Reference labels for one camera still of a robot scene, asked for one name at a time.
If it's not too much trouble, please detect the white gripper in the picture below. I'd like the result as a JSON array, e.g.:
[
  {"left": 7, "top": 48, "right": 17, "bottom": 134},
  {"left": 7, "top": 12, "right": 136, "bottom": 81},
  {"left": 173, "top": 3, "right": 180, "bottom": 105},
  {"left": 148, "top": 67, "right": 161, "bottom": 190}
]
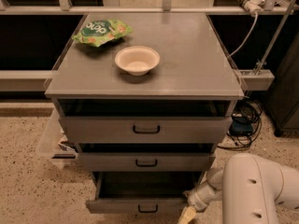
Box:
[{"left": 178, "top": 181, "right": 222, "bottom": 224}]

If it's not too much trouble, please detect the grey bottom drawer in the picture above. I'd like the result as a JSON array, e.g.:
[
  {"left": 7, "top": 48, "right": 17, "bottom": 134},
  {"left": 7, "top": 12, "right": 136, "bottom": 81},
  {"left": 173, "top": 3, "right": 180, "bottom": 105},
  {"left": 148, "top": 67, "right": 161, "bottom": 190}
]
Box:
[{"left": 86, "top": 172, "right": 203, "bottom": 214}]

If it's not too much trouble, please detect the grey drawer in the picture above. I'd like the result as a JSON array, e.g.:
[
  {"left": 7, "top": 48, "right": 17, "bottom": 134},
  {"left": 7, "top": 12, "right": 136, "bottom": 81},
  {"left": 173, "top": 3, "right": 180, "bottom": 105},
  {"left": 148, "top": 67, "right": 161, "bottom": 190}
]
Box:
[
  {"left": 86, "top": 172, "right": 203, "bottom": 214},
  {"left": 78, "top": 152, "right": 216, "bottom": 172},
  {"left": 59, "top": 117, "right": 232, "bottom": 143}
]

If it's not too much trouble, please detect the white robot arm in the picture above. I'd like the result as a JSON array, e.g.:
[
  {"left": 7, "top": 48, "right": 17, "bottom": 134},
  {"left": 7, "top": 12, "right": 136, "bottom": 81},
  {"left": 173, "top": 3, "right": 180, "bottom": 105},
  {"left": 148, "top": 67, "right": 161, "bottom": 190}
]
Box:
[{"left": 178, "top": 153, "right": 299, "bottom": 224}]

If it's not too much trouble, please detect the grey middle drawer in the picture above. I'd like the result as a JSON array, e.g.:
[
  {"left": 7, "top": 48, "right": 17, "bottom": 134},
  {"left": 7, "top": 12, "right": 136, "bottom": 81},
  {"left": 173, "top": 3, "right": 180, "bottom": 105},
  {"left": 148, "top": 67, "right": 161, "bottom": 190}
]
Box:
[{"left": 78, "top": 152, "right": 216, "bottom": 172}]

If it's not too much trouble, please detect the grey drawer cabinet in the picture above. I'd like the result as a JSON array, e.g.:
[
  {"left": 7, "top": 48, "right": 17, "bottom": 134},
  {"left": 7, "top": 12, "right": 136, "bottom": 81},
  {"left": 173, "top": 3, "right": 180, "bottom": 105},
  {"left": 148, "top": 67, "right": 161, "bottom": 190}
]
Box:
[{"left": 44, "top": 11, "right": 245, "bottom": 201}]

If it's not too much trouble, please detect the grey top drawer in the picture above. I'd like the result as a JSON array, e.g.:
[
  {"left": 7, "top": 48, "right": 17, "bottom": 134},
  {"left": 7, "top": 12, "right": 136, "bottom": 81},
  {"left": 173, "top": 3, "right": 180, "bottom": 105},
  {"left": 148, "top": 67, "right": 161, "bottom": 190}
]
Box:
[{"left": 59, "top": 117, "right": 232, "bottom": 143}]

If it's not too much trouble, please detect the blue power adapter box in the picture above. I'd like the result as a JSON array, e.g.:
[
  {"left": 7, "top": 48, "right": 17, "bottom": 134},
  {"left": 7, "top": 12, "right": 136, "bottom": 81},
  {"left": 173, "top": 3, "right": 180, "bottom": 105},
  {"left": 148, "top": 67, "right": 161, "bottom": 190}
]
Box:
[{"left": 229, "top": 117, "right": 253, "bottom": 136}]

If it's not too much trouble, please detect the dark grey side cabinet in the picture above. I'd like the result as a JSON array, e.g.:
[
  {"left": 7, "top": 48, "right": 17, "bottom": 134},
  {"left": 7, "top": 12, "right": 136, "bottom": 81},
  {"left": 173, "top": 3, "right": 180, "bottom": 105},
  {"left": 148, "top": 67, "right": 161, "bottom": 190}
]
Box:
[{"left": 265, "top": 33, "right": 299, "bottom": 136}]

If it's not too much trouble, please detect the beige paper bowl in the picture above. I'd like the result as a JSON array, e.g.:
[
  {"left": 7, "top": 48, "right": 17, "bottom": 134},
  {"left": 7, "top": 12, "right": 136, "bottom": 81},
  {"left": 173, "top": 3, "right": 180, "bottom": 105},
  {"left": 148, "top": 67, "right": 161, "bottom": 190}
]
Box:
[{"left": 115, "top": 46, "right": 160, "bottom": 76}]

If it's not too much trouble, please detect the green snack bag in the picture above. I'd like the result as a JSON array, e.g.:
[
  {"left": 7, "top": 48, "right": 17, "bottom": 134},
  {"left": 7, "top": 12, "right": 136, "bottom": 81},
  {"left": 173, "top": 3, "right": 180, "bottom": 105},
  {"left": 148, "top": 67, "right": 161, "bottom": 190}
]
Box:
[{"left": 73, "top": 19, "right": 133, "bottom": 48}]

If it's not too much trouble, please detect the metal diagonal strut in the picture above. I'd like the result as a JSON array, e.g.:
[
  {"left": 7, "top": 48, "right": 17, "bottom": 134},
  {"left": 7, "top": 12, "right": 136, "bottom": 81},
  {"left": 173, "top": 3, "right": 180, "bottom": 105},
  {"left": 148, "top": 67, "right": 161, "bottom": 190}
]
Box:
[{"left": 251, "top": 0, "right": 297, "bottom": 76}]

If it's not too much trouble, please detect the white power strip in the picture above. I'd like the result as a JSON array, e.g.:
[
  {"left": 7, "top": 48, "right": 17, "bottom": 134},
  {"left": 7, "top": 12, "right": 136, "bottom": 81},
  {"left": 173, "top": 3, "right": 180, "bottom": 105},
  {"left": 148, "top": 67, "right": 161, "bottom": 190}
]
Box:
[{"left": 237, "top": 0, "right": 263, "bottom": 16}]

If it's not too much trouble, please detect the black cable bundle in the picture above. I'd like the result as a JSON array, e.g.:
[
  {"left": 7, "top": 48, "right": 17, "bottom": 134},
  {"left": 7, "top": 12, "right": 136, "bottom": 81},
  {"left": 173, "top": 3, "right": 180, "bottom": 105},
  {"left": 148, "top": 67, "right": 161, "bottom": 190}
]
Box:
[{"left": 217, "top": 99, "right": 263, "bottom": 151}]

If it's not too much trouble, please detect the white power cable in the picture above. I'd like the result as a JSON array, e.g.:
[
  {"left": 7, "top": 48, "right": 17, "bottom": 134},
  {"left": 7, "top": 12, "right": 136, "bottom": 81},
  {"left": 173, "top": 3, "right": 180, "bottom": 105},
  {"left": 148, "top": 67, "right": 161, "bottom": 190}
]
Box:
[{"left": 225, "top": 11, "right": 260, "bottom": 60}]

